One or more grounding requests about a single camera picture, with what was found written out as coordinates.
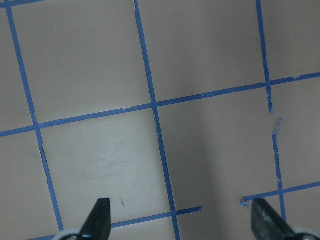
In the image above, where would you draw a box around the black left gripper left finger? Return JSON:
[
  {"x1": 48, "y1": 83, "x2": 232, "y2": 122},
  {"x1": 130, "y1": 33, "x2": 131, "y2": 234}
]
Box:
[{"x1": 79, "y1": 198, "x2": 111, "y2": 240}]

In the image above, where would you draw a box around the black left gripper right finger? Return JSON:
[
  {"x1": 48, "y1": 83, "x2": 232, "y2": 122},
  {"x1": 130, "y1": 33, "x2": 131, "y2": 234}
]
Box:
[{"x1": 251, "y1": 198, "x2": 293, "y2": 240}]

